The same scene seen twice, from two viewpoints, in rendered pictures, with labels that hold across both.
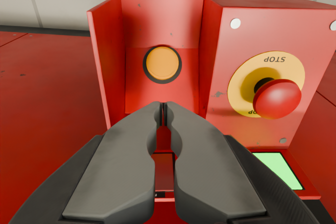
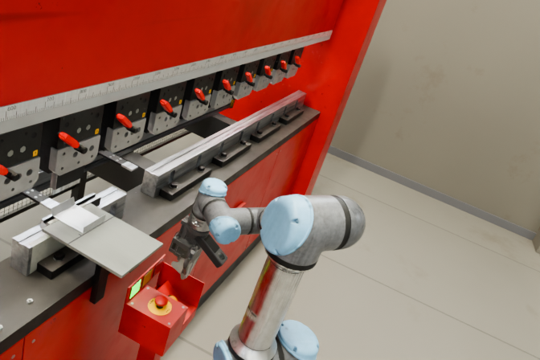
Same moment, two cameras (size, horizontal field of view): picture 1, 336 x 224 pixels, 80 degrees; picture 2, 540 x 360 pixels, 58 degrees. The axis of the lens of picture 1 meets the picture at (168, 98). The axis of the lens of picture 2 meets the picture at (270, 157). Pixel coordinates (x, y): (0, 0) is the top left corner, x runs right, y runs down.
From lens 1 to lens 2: 1.50 m
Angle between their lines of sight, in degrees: 65
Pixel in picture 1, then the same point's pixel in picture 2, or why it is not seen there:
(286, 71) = (161, 311)
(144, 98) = (167, 288)
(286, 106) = (160, 300)
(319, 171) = (75, 319)
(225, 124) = (152, 293)
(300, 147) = (72, 333)
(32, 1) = (194, 344)
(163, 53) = not seen: hidden behind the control
